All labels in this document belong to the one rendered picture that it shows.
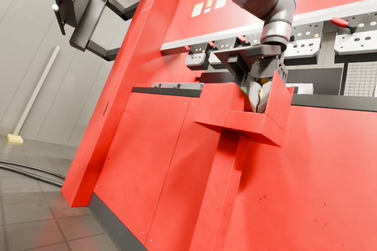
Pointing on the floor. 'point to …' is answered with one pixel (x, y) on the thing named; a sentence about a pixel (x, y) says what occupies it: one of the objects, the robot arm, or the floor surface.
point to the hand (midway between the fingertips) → (257, 110)
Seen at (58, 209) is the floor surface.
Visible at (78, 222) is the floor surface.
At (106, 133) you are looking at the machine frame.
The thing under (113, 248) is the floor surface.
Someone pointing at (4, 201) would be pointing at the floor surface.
